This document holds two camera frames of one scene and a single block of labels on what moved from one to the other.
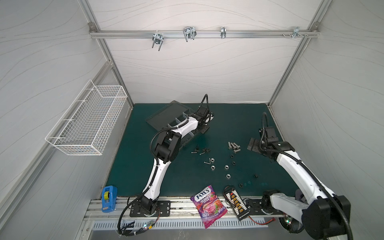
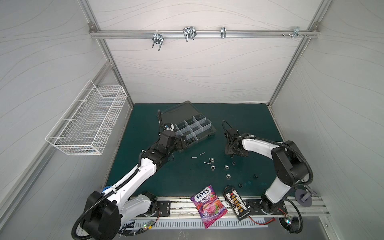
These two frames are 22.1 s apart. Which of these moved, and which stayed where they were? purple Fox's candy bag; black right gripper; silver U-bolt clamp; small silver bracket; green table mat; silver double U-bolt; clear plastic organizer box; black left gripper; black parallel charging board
Moved: black right gripper; clear plastic organizer box; black left gripper
Stayed: black parallel charging board; small silver bracket; silver U-bolt clamp; purple Fox's candy bag; silver double U-bolt; green table mat
